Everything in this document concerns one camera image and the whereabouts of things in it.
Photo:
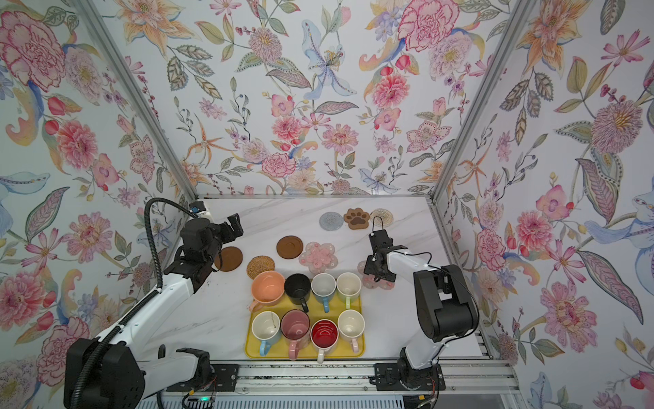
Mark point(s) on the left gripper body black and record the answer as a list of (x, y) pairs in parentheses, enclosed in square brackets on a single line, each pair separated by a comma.
[(218, 240)]

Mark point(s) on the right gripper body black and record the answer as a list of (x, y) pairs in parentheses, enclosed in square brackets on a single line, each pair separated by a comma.
[(371, 267)]

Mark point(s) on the pink flower coaster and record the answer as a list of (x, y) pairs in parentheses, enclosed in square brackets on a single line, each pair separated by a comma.
[(319, 258), (369, 281)]

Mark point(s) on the patterned round white coaster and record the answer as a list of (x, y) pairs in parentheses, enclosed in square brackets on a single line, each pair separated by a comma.
[(382, 218)]

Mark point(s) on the brown paw coaster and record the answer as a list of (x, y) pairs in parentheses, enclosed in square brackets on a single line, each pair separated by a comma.
[(357, 219)]

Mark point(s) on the grey round coaster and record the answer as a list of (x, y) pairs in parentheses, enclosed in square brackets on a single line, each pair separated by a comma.
[(331, 221)]

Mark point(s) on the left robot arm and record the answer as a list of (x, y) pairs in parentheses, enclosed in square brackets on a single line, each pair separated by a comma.
[(105, 372)]

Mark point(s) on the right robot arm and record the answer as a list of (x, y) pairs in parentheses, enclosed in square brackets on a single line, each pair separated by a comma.
[(446, 312)]

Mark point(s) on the brown wooden round coaster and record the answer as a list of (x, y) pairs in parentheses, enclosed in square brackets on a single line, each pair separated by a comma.
[(229, 259)]

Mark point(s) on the woven rattan round coaster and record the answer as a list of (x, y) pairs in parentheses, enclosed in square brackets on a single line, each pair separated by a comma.
[(258, 265)]

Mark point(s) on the dark brown round coaster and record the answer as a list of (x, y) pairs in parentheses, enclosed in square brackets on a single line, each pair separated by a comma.
[(290, 247)]

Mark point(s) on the orange mug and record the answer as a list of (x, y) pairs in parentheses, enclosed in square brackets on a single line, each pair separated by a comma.
[(267, 289)]

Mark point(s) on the black mug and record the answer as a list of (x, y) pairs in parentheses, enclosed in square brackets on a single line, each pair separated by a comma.
[(297, 288)]

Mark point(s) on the red interior white mug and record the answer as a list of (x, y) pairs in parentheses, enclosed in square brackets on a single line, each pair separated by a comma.
[(324, 336)]

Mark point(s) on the dusty pink mug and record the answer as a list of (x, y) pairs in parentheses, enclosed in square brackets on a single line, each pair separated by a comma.
[(295, 327)]

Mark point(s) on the yellow tray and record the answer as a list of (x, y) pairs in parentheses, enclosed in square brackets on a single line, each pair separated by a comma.
[(280, 350)]

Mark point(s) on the white mug green handle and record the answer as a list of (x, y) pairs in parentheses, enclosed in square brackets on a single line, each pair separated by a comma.
[(348, 288)]

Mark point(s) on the white mug blue handle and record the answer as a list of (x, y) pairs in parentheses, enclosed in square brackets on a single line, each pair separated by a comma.
[(324, 288)]

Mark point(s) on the cream mug pink handle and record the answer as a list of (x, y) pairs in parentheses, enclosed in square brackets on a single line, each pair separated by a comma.
[(351, 325)]

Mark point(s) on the cream mug blue handle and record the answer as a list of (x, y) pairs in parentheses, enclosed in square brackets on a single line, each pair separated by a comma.
[(266, 328)]

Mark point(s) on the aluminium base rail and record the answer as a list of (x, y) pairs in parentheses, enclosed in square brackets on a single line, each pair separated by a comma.
[(469, 383)]

